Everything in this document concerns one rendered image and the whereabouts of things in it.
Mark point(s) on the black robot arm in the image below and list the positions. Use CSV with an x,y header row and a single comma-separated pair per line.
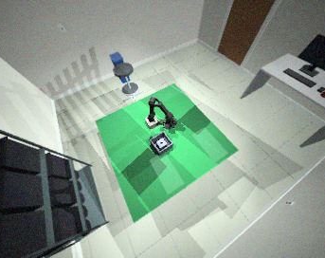
x,y
168,115

